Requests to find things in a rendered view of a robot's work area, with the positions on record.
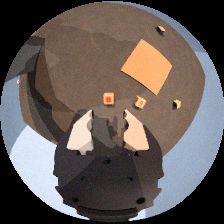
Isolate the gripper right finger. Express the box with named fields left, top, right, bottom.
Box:
left=122, top=110, right=164, bottom=179

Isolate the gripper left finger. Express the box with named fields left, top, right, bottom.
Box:
left=53, top=110, right=93, bottom=177

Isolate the orange square mat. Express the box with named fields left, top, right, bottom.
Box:
left=121, top=40, right=172, bottom=95

